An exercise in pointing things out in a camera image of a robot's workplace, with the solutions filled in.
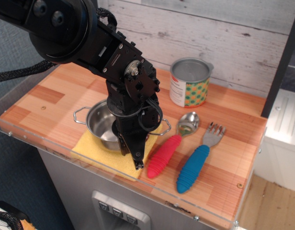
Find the black vertical post right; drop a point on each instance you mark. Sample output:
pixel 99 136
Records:
pixel 280 73

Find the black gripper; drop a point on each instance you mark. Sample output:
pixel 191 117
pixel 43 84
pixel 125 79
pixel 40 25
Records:
pixel 133 127

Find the yellow dish towel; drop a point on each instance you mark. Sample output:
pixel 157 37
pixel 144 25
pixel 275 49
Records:
pixel 90 152

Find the blue handled fork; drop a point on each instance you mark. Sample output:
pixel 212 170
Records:
pixel 193 166

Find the red handled spoon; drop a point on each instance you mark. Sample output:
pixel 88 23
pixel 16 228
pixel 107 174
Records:
pixel 187 125

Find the silver button control panel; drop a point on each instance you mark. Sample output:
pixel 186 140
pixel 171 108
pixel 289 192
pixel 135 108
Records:
pixel 115 215

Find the toy food can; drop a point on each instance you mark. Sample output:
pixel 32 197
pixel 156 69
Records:
pixel 189 81

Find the small stainless steel pot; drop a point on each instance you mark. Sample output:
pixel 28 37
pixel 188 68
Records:
pixel 101 123

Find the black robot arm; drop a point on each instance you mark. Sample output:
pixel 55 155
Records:
pixel 74 31

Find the orange object bottom left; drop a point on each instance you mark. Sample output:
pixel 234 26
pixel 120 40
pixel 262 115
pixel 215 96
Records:
pixel 27 225

